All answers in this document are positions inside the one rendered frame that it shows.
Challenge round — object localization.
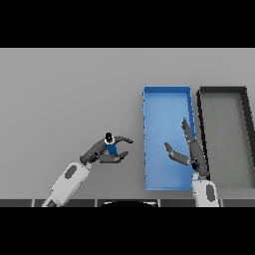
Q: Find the blue bin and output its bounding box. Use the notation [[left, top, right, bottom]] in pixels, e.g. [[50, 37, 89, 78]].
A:
[[141, 85, 197, 191]]

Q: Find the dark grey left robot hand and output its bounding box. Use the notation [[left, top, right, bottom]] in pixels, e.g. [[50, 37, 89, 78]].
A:
[[79, 134, 134, 166]]

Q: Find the dark grey bin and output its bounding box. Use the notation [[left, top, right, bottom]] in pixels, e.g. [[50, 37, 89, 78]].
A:
[[195, 86, 255, 189]]

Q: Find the blue pipe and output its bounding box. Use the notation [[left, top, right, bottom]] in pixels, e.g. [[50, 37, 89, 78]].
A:
[[104, 130, 120, 157]]

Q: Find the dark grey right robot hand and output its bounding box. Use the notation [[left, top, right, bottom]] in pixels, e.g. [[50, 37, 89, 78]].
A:
[[163, 117, 211, 181]]

